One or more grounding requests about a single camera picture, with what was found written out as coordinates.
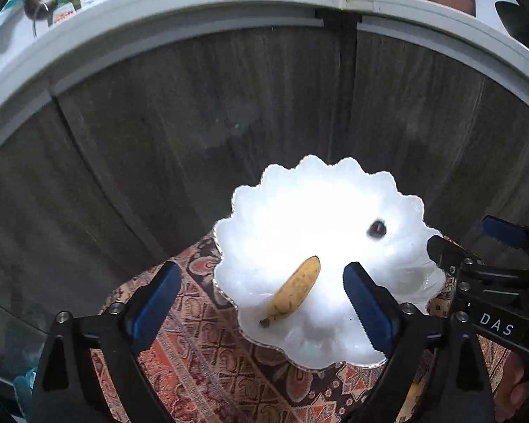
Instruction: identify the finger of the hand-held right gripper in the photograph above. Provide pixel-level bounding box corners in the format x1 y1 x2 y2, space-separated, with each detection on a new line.
427 234 483 274
480 215 529 252

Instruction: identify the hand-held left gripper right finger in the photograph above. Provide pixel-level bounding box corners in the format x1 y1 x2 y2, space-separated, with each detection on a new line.
341 261 497 423

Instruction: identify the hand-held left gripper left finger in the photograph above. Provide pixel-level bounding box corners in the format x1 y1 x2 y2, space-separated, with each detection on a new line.
32 261 183 423

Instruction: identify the yellow banana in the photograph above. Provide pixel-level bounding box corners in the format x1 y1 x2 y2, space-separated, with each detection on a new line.
259 256 322 329

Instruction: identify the white scalloped bowl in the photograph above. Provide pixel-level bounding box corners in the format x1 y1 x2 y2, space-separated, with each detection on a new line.
212 155 447 370

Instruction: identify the person's right hand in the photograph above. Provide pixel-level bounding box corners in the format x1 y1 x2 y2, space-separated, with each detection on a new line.
496 352 529 423

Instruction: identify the dark cherry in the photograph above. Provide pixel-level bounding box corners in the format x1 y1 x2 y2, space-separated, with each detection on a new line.
367 218 391 239

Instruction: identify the patterned orange tablecloth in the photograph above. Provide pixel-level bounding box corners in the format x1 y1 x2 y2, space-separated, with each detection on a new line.
90 229 512 423

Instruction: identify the teal object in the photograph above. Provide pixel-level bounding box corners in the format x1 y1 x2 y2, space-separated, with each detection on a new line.
12 370 37 419

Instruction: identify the white baseboard moulding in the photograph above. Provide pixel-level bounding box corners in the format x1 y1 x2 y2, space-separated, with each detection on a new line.
0 0 529 164

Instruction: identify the red label bottle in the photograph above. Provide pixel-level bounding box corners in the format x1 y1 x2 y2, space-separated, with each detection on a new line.
48 0 82 27

